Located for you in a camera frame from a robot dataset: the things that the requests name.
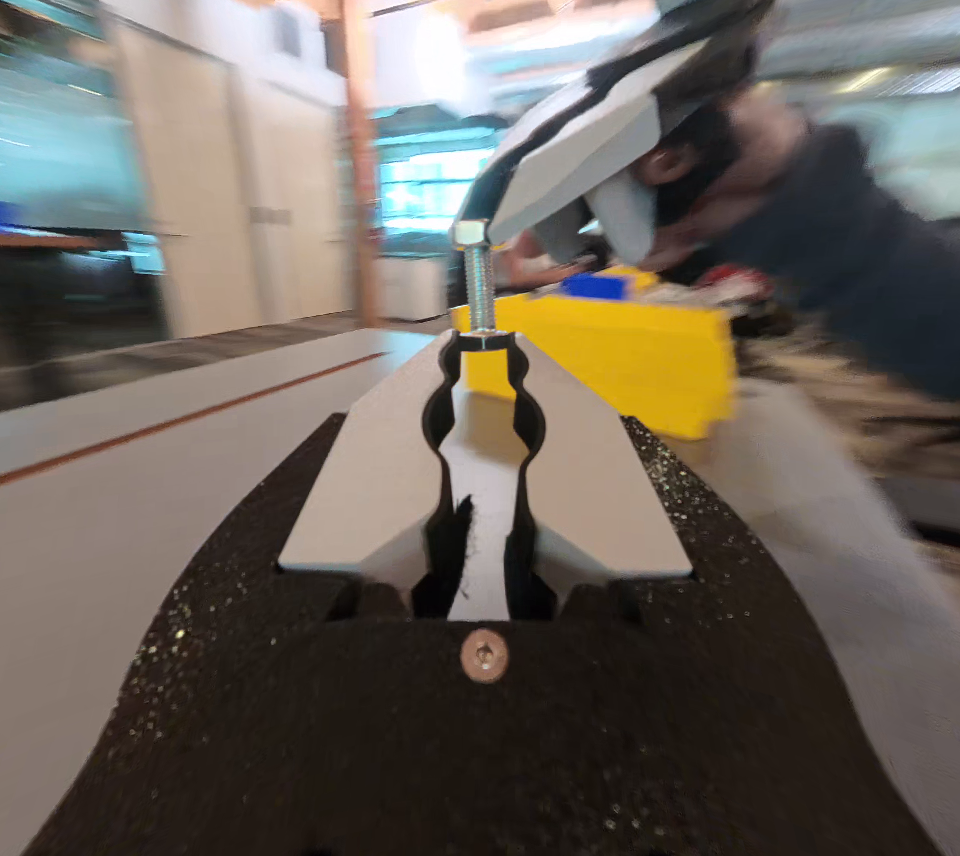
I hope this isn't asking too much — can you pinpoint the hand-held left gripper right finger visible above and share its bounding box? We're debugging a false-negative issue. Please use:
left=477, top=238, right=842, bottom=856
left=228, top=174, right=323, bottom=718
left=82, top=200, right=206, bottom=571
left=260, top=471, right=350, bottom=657
left=508, top=333, right=695, bottom=584

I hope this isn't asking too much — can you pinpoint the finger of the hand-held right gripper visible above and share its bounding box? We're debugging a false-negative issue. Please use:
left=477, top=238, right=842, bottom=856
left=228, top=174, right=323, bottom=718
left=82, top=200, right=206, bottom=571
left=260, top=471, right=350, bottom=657
left=487, top=92, right=665, bottom=266
left=453, top=40, right=708, bottom=227

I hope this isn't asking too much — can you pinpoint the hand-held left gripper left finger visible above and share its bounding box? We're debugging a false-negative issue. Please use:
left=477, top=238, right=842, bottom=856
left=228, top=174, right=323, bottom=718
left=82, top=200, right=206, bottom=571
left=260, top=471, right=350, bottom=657
left=277, top=331, right=460, bottom=579

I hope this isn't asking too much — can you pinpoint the yellow plastic bin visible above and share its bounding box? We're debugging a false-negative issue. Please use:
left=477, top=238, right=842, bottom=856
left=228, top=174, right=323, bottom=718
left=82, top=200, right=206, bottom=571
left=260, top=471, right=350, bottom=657
left=450, top=267, right=738, bottom=440

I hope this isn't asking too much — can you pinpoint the silver hex bolt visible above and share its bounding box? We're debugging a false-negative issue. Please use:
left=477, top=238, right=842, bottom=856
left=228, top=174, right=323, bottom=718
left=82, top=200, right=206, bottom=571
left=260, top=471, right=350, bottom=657
left=450, top=218, right=501, bottom=341

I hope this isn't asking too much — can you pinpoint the person's right hand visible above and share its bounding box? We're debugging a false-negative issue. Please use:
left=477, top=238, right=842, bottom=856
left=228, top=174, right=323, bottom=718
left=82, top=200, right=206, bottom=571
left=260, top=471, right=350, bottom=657
left=637, top=94, right=815, bottom=275

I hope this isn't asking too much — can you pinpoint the small blue box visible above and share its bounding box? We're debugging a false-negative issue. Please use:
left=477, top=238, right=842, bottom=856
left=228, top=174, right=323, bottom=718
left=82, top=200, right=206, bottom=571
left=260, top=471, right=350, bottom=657
left=561, top=271, right=630, bottom=303

